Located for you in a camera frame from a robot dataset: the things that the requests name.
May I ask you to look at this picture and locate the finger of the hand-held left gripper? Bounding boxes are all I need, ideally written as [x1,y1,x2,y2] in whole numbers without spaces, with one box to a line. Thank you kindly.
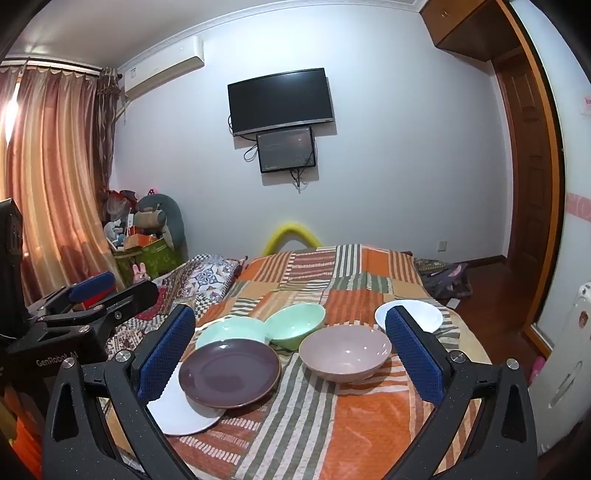
[28,271,116,319]
[39,280,160,335]

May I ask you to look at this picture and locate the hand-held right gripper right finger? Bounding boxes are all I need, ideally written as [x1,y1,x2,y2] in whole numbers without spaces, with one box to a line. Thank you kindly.
[385,305,539,480]

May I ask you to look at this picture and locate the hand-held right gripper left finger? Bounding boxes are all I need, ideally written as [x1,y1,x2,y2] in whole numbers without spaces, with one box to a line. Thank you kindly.
[44,305,197,480]

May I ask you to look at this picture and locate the white bowl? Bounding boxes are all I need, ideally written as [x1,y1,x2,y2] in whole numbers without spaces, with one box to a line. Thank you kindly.
[374,299,444,334]

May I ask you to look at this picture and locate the white plate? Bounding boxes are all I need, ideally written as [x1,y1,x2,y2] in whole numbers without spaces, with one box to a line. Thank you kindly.
[146,374,227,437]

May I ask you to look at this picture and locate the mint green plate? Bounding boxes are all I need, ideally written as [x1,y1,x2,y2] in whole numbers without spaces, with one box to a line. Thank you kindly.
[195,316,271,352]

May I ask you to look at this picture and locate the dark purple plate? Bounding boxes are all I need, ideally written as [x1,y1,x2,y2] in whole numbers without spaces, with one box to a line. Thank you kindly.
[178,339,282,409]

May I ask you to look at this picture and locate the pink bowl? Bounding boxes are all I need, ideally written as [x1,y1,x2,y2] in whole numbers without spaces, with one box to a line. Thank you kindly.
[298,324,393,385]

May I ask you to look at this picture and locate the mint green bowl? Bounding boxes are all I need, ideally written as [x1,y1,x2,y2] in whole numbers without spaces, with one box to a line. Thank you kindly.
[264,302,327,350]

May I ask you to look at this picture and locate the pile of toys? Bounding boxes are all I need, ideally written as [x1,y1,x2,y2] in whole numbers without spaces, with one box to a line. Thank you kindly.
[102,188,139,250]

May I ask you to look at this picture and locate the blue patterned quilt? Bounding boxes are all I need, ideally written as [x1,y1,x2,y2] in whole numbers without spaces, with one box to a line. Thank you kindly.
[106,253,252,361]

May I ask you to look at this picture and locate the dark backpack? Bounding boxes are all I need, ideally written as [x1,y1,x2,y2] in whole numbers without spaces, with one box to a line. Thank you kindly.
[416,258,472,300]

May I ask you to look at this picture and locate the grey plush toy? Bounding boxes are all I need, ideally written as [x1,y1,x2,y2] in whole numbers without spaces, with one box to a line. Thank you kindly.
[134,193,188,259]

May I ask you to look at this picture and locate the striped patchwork blanket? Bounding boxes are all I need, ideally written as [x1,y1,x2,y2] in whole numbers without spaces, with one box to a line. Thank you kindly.
[99,243,492,480]

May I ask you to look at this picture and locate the pink orange curtain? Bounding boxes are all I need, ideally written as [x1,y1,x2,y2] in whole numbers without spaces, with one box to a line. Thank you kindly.
[0,58,116,305]

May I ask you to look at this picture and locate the brown patterned curtain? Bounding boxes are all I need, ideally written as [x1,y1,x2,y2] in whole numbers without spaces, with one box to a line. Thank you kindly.
[95,67,125,217]

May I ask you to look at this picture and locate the wooden door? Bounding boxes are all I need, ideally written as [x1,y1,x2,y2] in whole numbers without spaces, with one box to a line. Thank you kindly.
[494,51,555,333]

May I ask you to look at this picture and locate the small black monitor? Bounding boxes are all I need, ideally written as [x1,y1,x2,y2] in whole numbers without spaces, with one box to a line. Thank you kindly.
[256,127,317,174]

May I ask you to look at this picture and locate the white air conditioner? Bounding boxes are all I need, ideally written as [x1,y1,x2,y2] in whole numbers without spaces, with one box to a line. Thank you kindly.
[122,36,205,100]

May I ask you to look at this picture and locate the wooden overhead cabinet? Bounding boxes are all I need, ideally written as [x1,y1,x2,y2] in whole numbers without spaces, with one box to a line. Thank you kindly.
[418,0,522,63]

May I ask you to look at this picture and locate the black wall television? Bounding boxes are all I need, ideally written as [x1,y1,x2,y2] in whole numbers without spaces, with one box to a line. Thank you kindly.
[227,68,335,137]

